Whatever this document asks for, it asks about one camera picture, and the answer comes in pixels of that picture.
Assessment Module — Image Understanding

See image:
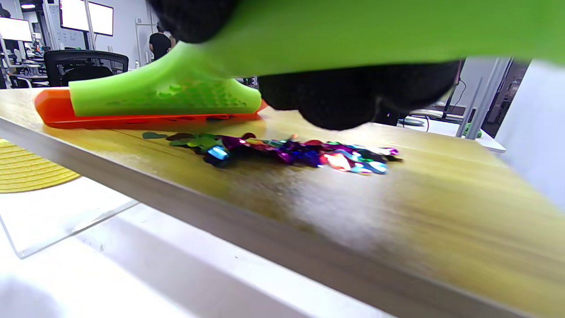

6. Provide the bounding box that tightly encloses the person's right hand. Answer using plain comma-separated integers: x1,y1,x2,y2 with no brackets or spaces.
148,0,462,131

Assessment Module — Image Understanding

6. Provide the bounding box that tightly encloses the pile of colourful sequins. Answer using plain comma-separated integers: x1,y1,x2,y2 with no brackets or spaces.
142,132,403,176

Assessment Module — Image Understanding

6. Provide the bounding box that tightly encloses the green orange scraper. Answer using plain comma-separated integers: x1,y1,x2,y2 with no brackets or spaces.
34,0,565,130

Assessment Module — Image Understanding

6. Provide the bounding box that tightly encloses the yellow fabric basket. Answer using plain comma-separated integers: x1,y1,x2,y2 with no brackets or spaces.
0,139,81,194

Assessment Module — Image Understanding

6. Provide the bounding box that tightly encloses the bright monitor screen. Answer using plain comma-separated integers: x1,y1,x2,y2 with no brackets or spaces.
60,0,87,31
88,1,114,37
0,17,33,42

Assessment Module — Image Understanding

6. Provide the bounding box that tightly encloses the black office chair with armrests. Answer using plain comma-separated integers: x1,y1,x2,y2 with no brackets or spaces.
43,49,129,87

